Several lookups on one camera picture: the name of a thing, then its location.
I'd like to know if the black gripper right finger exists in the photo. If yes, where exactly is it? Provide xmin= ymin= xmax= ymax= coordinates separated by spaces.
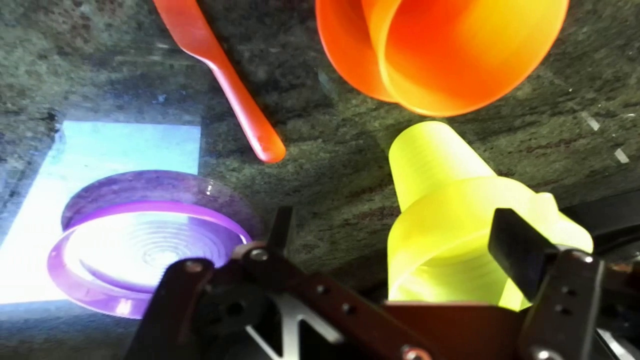
xmin=488 ymin=207 xmax=606 ymax=360

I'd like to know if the orange plastic spoon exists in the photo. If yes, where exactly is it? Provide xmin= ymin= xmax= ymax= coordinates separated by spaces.
xmin=153 ymin=0 xmax=291 ymax=168

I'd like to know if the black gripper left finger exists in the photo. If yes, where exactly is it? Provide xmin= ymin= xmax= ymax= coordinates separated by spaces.
xmin=126 ymin=207 xmax=428 ymax=360

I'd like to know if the yellow-green plastic cup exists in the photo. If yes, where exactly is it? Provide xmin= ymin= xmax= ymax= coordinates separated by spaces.
xmin=384 ymin=121 xmax=577 ymax=314

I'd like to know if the yellow-green plastic spoon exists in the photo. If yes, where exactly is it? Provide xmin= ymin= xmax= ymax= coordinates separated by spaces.
xmin=527 ymin=190 xmax=597 ymax=257

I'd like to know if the orange plastic cup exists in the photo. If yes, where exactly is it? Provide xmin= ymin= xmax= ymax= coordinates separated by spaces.
xmin=378 ymin=0 xmax=572 ymax=121

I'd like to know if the purple plastic bowl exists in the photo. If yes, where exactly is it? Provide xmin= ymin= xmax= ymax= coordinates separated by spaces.
xmin=47 ymin=168 xmax=261 ymax=323

